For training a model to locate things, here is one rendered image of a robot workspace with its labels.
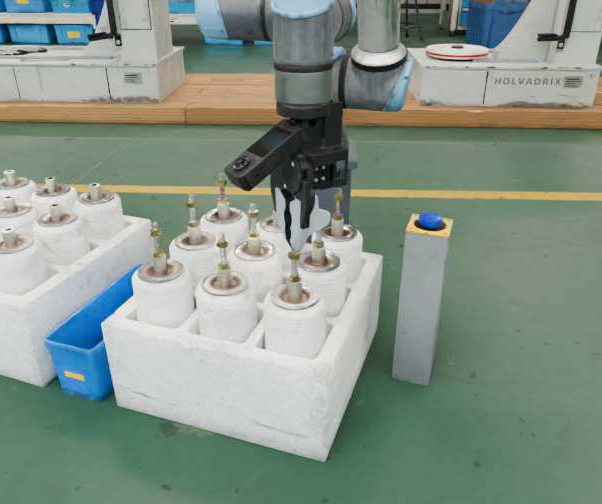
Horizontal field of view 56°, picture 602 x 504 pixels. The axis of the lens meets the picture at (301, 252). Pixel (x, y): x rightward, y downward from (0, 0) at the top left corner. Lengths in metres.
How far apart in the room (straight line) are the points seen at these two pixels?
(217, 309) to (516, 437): 0.54
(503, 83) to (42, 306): 2.31
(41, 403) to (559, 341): 1.02
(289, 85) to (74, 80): 2.36
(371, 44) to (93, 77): 1.96
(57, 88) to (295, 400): 2.42
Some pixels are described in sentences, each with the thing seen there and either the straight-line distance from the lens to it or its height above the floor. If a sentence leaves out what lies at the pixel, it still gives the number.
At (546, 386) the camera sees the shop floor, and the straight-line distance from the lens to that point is 1.17.
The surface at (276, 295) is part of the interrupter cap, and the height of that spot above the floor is 0.25.
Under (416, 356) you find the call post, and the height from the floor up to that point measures 0.06.
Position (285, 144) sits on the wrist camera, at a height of 0.50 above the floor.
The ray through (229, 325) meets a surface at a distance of 0.89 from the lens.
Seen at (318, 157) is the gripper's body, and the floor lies 0.48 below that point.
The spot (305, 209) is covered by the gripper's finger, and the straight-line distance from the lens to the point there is 0.75.
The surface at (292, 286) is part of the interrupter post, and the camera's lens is 0.84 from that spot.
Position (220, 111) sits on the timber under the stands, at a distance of 2.76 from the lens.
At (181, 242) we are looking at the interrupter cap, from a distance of 1.04.
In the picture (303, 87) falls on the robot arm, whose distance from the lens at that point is 0.71.
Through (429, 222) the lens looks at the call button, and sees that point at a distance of 0.94.
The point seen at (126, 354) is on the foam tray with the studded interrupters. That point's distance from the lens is 0.99.
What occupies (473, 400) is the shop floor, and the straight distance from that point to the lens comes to 1.10.
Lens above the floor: 0.71
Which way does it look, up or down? 28 degrees down
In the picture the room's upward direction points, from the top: straight up
